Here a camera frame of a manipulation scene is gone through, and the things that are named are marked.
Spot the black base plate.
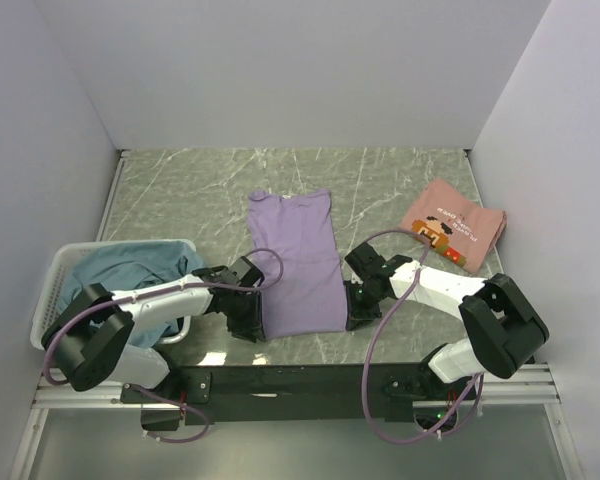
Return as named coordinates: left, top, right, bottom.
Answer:
left=119, top=363, right=431, bottom=431

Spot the aluminium rail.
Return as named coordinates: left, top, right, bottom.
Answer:
left=31, top=364, right=561, bottom=410

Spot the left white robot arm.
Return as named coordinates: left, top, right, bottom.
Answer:
left=42, top=274, right=265, bottom=392

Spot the light blue t shirt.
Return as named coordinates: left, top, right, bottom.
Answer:
left=59, top=239, right=209, bottom=351

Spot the white laundry basket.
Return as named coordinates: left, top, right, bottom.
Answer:
left=28, top=239, right=198, bottom=351

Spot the folded pink t shirt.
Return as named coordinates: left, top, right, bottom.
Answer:
left=400, top=178, right=507, bottom=274

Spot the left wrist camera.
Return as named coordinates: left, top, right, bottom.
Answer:
left=224, top=256, right=264, bottom=293

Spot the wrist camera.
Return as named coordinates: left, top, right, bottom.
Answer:
left=224, top=256, right=264, bottom=293
left=344, top=242, right=395, bottom=281

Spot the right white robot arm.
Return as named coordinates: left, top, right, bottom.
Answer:
left=347, top=255, right=550, bottom=384

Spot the purple t shirt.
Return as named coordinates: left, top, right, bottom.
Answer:
left=246, top=189, right=347, bottom=339

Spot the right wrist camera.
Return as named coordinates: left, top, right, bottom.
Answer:
left=344, top=242, right=395, bottom=281

